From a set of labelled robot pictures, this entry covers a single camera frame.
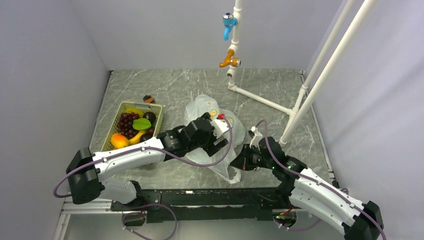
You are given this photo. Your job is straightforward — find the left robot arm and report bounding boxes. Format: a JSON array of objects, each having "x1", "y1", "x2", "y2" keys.
[{"x1": 65, "y1": 112, "x2": 233, "y2": 210}]

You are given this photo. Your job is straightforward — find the dark purple fake fruit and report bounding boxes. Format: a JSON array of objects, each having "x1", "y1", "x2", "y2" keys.
[{"x1": 142, "y1": 111, "x2": 157, "y2": 125}]

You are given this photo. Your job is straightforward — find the yellow fake banana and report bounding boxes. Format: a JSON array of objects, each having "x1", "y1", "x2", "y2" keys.
[{"x1": 124, "y1": 108, "x2": 145, "y2": 145}]

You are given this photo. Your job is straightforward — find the orange fake mango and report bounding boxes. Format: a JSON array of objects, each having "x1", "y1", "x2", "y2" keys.
[{"x1": 110, "y1": 133, "x2": 130, "y2": 149}]

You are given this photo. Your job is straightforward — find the beige plastic basket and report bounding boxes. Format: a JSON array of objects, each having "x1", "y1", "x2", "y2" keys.
[{"x1": 101, "y1": 101, "x2": 164, "y2": 151}]

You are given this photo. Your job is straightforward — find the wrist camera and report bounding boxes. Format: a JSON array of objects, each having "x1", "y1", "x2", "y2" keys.
[
  {"x1": 210, "y1": 113, "x2": 233, "y2": 140},
  {"x1": 248, "y1": 126, "x2": 263, "y2": 148}
]

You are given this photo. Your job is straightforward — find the purple fake grapes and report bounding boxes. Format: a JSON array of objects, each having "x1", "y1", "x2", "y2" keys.
[{"x1": 116, "y1": 112, "x2": 140, "y2": 140}]

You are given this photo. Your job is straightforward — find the small orange black object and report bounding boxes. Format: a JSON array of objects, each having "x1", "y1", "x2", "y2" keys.
[{"x1": 143, "y1": 95, "x2": 156, "y2": 104}]

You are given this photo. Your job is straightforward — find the blue valve tap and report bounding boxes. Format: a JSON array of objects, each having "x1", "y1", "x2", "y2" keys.
[{"x1": 222, "y1": 12, "x2": 238, "y2": 41}]

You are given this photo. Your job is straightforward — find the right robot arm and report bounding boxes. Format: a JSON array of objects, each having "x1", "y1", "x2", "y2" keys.
[{"x1": 230, "y1": 137, "x2": 384, "y2": 240}]

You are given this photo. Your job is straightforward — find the orange valve tap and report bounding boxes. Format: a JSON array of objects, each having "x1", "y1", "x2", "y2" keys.
[{"x1": 219, "y1": 49, "x2": 241, "y2": 68}]

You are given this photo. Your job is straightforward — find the white plastic bag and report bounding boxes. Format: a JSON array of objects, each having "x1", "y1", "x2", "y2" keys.
[{"x1": 183, "y1": 94, "x2": 246, "y2": 184}]

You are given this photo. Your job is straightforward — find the white pvc pipe frame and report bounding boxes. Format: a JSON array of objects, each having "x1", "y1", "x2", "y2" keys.
[{"x1": 224, "y1": 0, "x2": 379, "y2": 147}]

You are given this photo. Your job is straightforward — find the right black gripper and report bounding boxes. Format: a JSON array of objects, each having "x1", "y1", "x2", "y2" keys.
[{"x1": 230, "y1": 143, "x2": 275, "y2": 171}]

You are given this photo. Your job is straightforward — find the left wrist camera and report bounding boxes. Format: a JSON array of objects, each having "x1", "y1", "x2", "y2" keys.
[{"x1": 210, "y1": 113, "x2": 233, "y2": 140}]

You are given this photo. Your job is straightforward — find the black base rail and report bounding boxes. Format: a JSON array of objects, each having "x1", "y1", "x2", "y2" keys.
[{"x1": 110, "y1": 187, "x2": 292, "y2": 223}]

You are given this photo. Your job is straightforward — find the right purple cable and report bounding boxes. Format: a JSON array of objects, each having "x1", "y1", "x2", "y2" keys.
[{"x1": 255, "y1": 119, "x2": 388, "y2": 240}]

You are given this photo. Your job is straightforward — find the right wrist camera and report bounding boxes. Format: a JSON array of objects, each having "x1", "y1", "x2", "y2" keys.
[{"x1": 248, "y1": 126, "x2": 263, "y2": 148}]

